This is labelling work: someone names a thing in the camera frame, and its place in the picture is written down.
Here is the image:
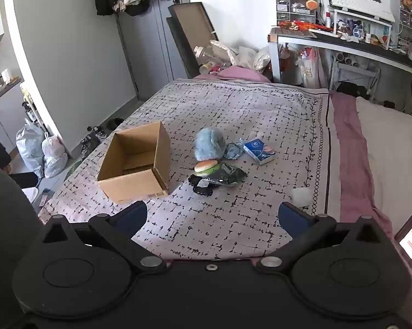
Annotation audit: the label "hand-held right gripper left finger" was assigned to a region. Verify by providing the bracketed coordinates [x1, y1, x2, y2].
[38, 200, 168, 275]

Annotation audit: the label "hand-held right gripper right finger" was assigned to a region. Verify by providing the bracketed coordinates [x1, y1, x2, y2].
[256, 202, 395, 275]

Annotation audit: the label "brown cardboard box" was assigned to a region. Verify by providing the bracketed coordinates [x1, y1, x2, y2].
[167, 2, 218, 79]
[97, 121, 171, 203]

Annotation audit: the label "black lace cloth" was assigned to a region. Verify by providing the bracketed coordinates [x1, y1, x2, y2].
[188, 174, 215, 197]

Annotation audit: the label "blue tissue packet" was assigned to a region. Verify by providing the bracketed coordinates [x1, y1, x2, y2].
[243, 138, 277, 166]

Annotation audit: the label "black plastic packet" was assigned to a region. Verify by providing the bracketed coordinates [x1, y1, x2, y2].
[206, 163, 248, 187]

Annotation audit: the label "burger plush toy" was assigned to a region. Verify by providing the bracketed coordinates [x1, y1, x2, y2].
[194, 160, 222, 177]

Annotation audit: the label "small blue plush toy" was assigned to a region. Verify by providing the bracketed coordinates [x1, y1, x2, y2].
[225, 138, 247, 160]

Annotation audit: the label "fluffy light blue plush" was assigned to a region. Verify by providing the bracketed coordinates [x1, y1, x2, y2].
[195, 127, 226, 161]

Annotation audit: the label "white fluffy ball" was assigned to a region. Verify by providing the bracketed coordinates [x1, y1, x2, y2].
[292, 188, 312, 208]

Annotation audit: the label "black and white sneakers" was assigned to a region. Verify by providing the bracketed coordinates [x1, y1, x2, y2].
[81, 126, 105, 158]

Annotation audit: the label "black-and-white printed blanket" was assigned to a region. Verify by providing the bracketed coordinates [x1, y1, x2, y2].
[38, 78, 340, 261]

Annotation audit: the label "cream blanket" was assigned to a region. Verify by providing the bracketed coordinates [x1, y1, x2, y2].
[355, 96, 412, 234]

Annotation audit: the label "black bag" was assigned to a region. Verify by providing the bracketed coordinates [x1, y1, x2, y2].
[336, 81, 368, 101]

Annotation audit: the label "white and red plastic bag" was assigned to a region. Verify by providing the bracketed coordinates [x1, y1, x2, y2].
[295, 46, 330, 88]

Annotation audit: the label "white chair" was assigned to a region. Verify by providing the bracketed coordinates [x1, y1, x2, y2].
[329, 53, 381, 100]

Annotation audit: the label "grey door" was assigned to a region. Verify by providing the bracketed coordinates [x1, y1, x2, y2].
[115, 0, 200, 103]

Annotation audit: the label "pile of clear plastic bags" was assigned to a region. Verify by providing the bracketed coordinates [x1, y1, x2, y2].
[194, 40, 272, 74]

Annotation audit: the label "grey kitchen counter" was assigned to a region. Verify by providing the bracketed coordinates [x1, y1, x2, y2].
[0, 75, 25, 110]

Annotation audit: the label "white desk with dark top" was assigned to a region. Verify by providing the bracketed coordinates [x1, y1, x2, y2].
[268, 27, 412, 83]

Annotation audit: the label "red packets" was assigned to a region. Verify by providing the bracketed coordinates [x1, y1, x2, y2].
[278, 21, 332, 32]

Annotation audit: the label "flat brown cardboard box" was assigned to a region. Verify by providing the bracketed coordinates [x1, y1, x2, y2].
[167, 2, 218, 79]

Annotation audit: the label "grey drawer organizer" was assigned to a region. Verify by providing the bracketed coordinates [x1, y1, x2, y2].
[275, 0, 317, 28]

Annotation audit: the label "white monitor riser shelf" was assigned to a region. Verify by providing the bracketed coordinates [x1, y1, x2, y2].
[329, 7, 393, 47]

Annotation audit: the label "white keyboard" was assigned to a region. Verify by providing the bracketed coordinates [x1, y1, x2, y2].
[328, 0, 397, 21]

